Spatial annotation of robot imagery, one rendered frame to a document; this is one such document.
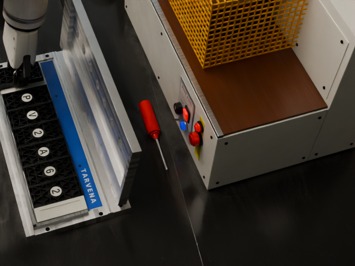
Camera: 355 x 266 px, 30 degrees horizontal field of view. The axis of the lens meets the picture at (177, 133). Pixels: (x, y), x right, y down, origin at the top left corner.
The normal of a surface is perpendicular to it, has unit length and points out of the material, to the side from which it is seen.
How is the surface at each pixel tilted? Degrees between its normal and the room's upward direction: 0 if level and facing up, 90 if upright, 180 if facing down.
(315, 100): 0
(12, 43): 76
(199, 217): 0
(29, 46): 84
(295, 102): 0
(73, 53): 9
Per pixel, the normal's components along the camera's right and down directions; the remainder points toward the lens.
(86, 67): -0.91, 0.15
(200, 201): 0.07, -0.58
